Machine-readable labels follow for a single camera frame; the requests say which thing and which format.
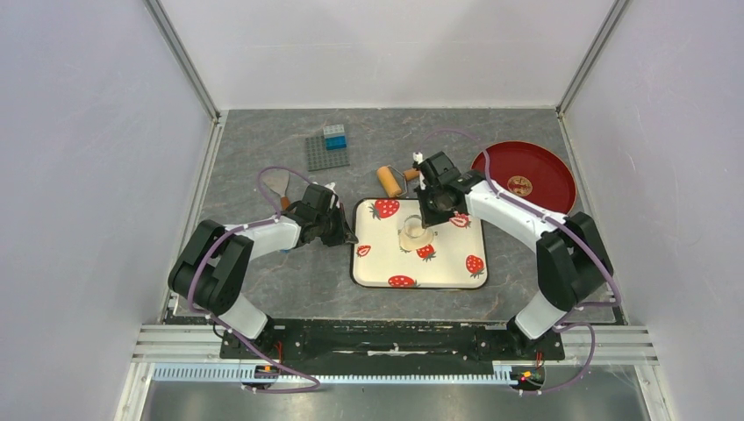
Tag metal ring cutter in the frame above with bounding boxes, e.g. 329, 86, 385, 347
401, 215, 427, 239

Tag wooden dough roller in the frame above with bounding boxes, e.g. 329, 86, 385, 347
376, 166, 420, 198

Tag strawberry print enamel tray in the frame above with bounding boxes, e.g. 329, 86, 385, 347
350, 198, 489, 289

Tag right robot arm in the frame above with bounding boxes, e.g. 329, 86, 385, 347
412, 152, 614, 358

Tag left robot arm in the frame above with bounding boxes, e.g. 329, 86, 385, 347
168, 183, 358, 358

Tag white dough ball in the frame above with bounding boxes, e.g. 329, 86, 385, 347
398, 228, 435, 253

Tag grey lego baseplate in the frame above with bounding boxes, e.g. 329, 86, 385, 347
304, 135, 350, 172

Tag blue grey lego bricks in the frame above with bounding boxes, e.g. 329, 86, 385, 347
323, 124, 347, 151

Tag red round plate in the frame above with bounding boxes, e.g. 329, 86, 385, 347
471, 141, 577, 214

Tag metal scraper wooden handle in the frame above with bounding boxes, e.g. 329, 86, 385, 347
261, 169, 290, 210

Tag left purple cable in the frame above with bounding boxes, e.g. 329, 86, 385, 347
185, 167, 322, 395

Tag purple cable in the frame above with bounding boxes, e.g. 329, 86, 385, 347
185, 167, 322, 395
421, 128, 623, 397

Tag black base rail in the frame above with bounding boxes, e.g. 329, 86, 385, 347
255, 318, 565, 375

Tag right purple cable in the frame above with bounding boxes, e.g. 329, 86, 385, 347
421, 128, 623, 397

